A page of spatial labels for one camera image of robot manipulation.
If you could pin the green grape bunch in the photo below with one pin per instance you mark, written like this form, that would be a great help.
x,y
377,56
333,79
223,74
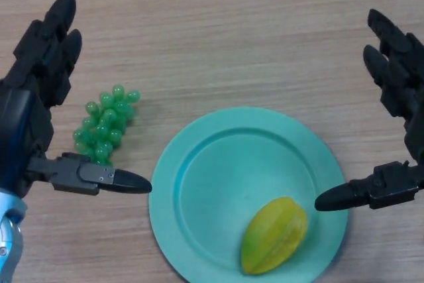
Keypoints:
x,y
106,124

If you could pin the teal round plate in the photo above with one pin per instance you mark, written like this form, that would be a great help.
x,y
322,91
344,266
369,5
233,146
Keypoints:
x,y
212,197

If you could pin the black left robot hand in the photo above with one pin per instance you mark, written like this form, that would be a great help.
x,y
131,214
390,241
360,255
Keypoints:
x,y
23,117

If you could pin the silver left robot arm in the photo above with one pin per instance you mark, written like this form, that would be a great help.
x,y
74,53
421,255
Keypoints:
x,y
8,236

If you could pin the yellow starfruit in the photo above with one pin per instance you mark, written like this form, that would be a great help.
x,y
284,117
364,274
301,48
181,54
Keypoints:
x,y
275,240

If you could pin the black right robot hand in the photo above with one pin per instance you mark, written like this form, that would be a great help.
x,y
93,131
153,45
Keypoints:
x,y
404,97

